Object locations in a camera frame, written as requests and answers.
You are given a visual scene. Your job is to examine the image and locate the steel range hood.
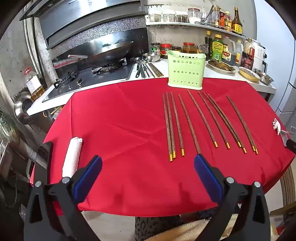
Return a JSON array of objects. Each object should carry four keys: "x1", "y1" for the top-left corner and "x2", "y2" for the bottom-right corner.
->
[{"x1": 20, "y1": 0, "x2": 148, "y2": 50}]

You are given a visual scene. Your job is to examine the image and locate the white handled jug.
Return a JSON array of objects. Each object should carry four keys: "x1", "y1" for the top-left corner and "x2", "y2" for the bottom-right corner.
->
[{"x1": 235, "y1": 39, "x2": 244, "y2": 67}]

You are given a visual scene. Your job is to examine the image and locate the green perforated utensil holder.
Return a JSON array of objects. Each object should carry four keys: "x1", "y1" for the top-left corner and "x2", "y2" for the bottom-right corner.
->
[{"x1": 167, "y1": 50, "x2": 207, "y2": 88}]

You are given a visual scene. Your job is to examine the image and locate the plate of food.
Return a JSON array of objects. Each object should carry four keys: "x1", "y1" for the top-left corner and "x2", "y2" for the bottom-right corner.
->
[{"x1": 206, "y1": 59, "x2": 236, "y2": 74}]

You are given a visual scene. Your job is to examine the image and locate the oil bottle red cap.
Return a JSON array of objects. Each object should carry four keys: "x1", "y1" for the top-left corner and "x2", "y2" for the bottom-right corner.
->
[{"x1": 23, "y1": 68, "x2": 45, "y2": 100}]

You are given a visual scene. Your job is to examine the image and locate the yellow dish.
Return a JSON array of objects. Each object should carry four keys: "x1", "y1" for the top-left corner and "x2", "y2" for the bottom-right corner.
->
[{"x1": 239, "y1": 67, "x2": 261, "y2": 82}]

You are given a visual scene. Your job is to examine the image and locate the stainless steel bowl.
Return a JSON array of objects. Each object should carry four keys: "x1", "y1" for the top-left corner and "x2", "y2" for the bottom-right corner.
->
[
  {"x1": 254, "y1": 68, "x2": 274, "y2": 85},
  {"x1": 142, "y1": 52, "x2": 161, "y2": 62}
]

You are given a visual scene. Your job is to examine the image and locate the clear glass bottle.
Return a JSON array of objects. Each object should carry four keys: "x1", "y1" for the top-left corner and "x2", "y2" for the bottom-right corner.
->
[{"x1": 211, "y1": 7, "x2": 220, "y2": 27}]

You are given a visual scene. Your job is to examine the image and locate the steel wok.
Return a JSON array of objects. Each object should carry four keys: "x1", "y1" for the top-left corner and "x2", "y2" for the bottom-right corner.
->
[{"x1": 53, "y1": 41, "x2": 134, "y2": 69}]

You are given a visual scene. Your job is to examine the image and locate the steel ladle black handle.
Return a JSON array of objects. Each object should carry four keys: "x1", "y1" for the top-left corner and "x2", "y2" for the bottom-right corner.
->
[{"x1": 135, "y1": 57, "x2": 142, "y2": 78}]

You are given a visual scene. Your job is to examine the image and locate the large soy sauce jug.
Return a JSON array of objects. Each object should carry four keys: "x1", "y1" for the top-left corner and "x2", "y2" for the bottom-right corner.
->
[{"x1": 222, "y1": 36, "x2": 236, "y2": 66}]

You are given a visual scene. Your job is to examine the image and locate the beige fluffy cloth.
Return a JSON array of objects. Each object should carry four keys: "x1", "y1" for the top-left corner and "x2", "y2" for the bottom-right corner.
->
[{"x1": 148, "y1": 218, "x2": 243, "y2": 241}]

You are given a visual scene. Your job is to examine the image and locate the white kitchen appliance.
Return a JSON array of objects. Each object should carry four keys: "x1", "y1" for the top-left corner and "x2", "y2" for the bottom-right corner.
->
[{"x1": 251, "y1": 39, "x2": 268, "y2": 73}]

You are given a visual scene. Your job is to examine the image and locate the red tablecloth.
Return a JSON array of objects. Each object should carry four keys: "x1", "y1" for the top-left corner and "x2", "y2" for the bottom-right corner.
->
[{"x1": 30, "y1": 77, "x2": 296, "y2": 211}]

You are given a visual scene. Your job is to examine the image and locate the slim dark bottle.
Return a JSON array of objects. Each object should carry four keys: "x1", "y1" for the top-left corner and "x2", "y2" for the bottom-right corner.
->
[{"x1": 205, "y1": 31, "x2": 213, "y2": 60}]

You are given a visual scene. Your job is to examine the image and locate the amber oil bottle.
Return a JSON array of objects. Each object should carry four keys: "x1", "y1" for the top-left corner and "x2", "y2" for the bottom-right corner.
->
[{"x1": 224, "y1": 11, "x2": 232, "y2": 32}]

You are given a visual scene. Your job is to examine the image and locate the dark sauce bottle yellow label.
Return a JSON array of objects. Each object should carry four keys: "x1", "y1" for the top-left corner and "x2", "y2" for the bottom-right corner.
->
[{"x1": 232, "y1": 7, "x2": 243, "y2": 35}]

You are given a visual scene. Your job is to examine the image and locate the glass with spoons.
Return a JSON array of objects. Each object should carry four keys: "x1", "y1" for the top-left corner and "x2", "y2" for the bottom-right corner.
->
[{"x1": 201, "y1": 5, "x2": 214, "y2": 23}]

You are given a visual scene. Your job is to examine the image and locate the green bottle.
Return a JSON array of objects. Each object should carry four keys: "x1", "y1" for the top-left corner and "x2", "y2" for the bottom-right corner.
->
[{"x1": 211, "y1": 34, "x2": 224, "y2": 61}]

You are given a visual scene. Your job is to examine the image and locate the white crumpled paper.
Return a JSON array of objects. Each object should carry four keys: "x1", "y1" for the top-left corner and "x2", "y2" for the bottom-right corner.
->
[{"x1": 273, "y1": 118, "x2": 289, "y2": 136}]

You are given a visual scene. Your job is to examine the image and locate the tall glass jar white contents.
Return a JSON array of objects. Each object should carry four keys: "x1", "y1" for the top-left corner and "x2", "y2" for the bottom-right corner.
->
[{"x1": 188, "y1": 8, "x2": 201, "y2": 24}]

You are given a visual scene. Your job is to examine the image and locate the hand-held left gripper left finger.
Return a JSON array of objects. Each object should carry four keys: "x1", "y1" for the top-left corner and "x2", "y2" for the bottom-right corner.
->
[{"x1": 23, "y1": 155, "x2": 103, "y2": 241}]

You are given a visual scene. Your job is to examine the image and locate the rolled white towel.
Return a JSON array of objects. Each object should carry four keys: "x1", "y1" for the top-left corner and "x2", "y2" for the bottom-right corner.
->
[{"x1": 62, "y1": 137, "x2": 83, "y2": 178}]

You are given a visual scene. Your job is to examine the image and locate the black gas stove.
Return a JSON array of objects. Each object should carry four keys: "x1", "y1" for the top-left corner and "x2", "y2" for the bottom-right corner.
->
[{"x1": 42, "y1": 61, "x2": 136, "y2": 103}]

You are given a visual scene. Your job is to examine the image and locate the red lid chili jar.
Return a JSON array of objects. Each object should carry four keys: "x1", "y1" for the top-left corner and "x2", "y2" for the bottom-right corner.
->
[{"x1": 161, "y1": 44, "x2": 172, "y2": 59}]

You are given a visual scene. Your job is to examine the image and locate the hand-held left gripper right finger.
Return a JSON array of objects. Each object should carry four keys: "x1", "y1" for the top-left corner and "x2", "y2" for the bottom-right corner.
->
[{"x1": 194, "y1": 153, "x2": 271, "y2": 241}]

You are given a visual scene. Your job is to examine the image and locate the white refrigerator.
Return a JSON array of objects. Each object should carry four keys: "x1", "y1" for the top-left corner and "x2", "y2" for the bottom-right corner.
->
[{"x1": 254, "y1": 0, "x2": 296, "y2": 114}]

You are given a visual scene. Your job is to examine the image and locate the bundle of metal chopsticks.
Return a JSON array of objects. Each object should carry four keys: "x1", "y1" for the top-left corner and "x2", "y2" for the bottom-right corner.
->
[{"x1": 147, "y1": 62, "x2": 164, "y2": 78}]

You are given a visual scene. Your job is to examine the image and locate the leopard print cloth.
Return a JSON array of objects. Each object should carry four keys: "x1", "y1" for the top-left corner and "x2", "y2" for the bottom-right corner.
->
[{"x1": 135, "y1": 215, "x2": 183, "y2": 241}]

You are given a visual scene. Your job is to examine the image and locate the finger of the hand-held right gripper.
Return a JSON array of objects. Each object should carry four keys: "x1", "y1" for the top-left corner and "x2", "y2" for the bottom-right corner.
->
[{"x1": 286, "y1": 139, "x2": 296, "y2": 154}]

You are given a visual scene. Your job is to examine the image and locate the wall shelf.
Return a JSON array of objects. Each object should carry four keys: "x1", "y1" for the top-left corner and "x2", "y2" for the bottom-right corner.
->
[{"x1": 145, "y1": 21, "x2": 247, "y2": 40}]

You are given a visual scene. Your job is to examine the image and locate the wooden chair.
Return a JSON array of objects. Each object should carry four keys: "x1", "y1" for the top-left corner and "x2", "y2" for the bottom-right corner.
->
[{"x1": 269, "y1": 166, "x2": 296, "y2": 218}]

